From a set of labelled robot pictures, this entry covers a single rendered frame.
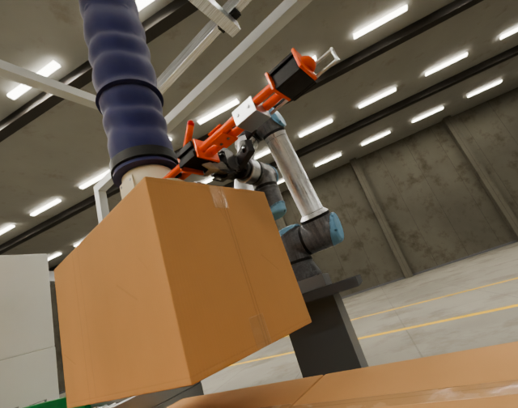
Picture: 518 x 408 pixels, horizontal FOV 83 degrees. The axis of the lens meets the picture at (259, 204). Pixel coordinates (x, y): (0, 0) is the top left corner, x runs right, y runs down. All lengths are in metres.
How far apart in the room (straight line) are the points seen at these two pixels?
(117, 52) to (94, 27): 0.18
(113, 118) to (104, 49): 0.30
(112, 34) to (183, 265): 0.98
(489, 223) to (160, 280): 14.58
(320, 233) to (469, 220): 13.47
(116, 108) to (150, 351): 0.79
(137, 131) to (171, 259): 0.57
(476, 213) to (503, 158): 2.53
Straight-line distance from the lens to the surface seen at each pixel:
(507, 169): 15.62
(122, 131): 1.08
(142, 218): 0.65
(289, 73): 0.70
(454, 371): 0.69
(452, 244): 14.46
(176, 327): 0.57
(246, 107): 0.75
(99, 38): 1.37
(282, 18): 3.23
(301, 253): 1.46
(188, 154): 0.86
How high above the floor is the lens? 0.75
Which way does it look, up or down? 19 degrees up
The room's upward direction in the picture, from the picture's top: 19 degrees counter-clockwise
